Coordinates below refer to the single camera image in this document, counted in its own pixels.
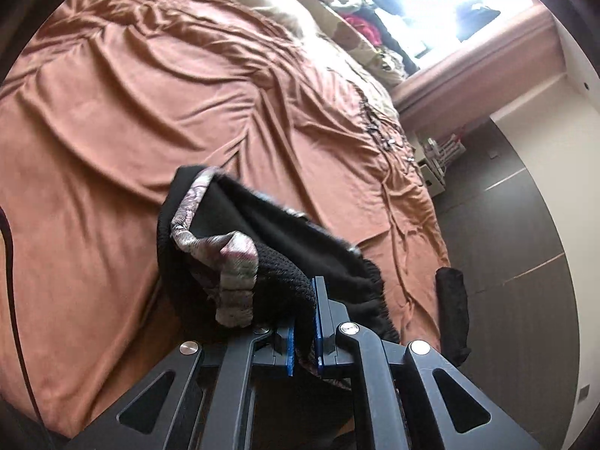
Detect beige bedding with brown print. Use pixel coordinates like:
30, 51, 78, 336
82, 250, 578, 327
286, 0, 410, 104

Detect brown blanket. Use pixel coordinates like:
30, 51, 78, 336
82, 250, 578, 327
0, 0, 452, 439

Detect white rack with sticks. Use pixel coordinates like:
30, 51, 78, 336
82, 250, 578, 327
423, 132, 468, 170

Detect black pants with patterned trim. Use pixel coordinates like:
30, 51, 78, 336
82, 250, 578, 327
157, 165, 401, 392

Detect dark cord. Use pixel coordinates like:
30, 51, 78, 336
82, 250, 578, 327
360, 97, 416, 172

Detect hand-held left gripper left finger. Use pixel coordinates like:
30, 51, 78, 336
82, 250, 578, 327
61, 316, 297, 450

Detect black garment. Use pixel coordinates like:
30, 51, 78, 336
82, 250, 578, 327
435, 267, 472, 365

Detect pink curtain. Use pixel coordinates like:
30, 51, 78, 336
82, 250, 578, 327
391, 7, 562, 121

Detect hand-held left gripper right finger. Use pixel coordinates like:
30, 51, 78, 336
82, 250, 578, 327
312, 276, 545, 450

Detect red cloth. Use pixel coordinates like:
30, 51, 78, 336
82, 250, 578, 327
342, 12, 384, 47

